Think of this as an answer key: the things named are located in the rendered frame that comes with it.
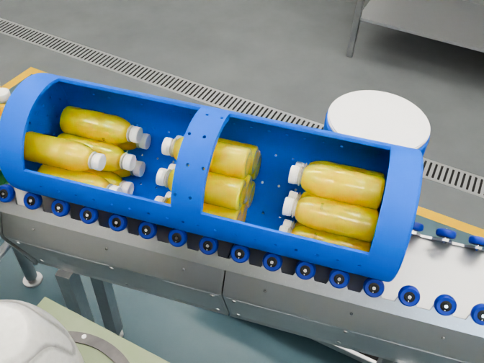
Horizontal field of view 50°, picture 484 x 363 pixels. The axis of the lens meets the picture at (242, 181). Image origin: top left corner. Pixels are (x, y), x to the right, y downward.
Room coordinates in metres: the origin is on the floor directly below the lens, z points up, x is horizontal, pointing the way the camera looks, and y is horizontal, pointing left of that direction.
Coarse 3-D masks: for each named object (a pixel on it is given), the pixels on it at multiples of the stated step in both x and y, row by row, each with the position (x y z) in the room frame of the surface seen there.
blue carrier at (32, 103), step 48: (48, 96) 1.01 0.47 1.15; (96, 96) 1.05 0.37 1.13; (144, 96) 0.93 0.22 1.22; (0, 144) 0.82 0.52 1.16; (192, 144) 0.78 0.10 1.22; (288, 144) 0.93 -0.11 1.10; (336, 144) 0.90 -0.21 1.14; (384, 144) 0.81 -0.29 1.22; (48, 192) 0.79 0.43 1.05; (96, 192) 0.75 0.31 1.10; (144, 192) 0.89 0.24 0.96; (192, 192) 0.71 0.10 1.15; (288, 192) 0.88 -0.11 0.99; (384, 192) 0.68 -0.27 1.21; (240, 240) 0.68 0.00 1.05; (288, 240) 0.65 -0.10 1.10; (384, 240) 0.62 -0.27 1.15
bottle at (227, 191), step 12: (168, 180) 0.79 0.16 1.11; (216, 180) 0.77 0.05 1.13; (228, 180) 0.78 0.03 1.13; (240, 180) 0.78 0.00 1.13; (216, 192) 0.75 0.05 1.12; (228, 192) 0.75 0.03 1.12; (240, 192) 0.75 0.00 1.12; (216, 204) 0.75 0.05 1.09; (228, 204) 0.74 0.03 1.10; (240, 204) 0.76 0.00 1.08
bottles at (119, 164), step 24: (96, 144) 0.91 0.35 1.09; (120, 144) 0.96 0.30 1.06; (144, 144) 0.96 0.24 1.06; (48, 168) 0.85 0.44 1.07; (120, 168) 0.88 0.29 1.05; (144, 168) 0.94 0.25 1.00; (168, 168) 0.86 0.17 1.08; (168, 192) 0.84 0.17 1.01; (240, 216) 0.76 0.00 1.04; (336, 240) 0.68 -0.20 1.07
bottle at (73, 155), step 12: (24, 144) 0.87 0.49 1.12; (36, 144) 0.86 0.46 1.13; (48, 144) 0.86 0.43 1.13; (60, 144) 0.86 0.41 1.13; (72, 144) 0.86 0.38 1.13; (84, 144) 0.88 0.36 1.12; (24, 156) 0.86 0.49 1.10; (36, 156) 0.85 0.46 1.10; (48, 156) 0.84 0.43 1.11; (60, 156) 0.84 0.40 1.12; (72, 156) 0.84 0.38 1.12; (84, 156) 0.84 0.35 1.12; (60, 168) 0.85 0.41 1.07; (72, 168) 0.83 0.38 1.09; (84, 168) 0.83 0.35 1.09
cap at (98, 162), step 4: (96, 156) 0.84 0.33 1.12; (100, 156) 0.85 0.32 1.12; (104, 156) 0.86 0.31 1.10; (92, 160) 0.84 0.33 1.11; (96, 160) 0.84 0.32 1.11; (100, 160) 0.84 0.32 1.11; (104, 160) 0.86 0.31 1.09; (92, 164) 0.83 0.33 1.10; (96, 164) 0.83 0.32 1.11; (100, 164) 0.84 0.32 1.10; (104, 164) 0.85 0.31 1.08; (92, 168) 0.83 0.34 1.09; (96, 168) 0.83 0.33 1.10; (100, 168) 0.84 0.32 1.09
